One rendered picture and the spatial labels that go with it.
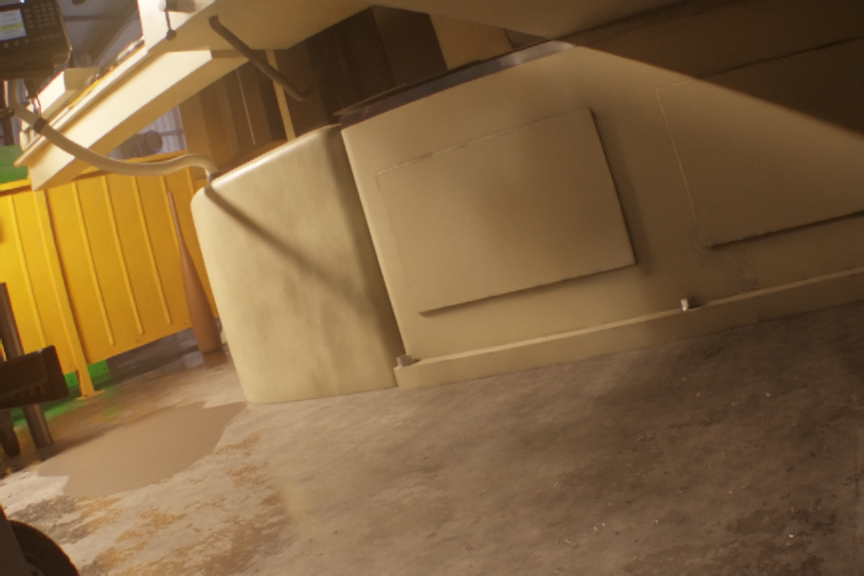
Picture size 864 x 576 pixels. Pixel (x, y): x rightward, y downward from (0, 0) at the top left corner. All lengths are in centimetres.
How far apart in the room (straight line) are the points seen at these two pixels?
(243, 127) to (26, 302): 176
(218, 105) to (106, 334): 179
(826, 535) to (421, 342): 122
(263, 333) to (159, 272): 263
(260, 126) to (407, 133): 117
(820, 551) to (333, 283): 139
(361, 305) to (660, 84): 83
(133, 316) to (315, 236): 269
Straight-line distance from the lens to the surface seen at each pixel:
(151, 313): 443
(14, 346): 261
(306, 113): 254
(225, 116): 281
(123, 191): 450
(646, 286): 143
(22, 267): 401
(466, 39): 222
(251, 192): 188
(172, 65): 248
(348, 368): 179
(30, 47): 203
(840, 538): 61
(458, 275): 157
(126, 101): 269
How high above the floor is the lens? 32
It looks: 5 degrees down
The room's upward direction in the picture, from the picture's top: 17 degrees counter-clockwise
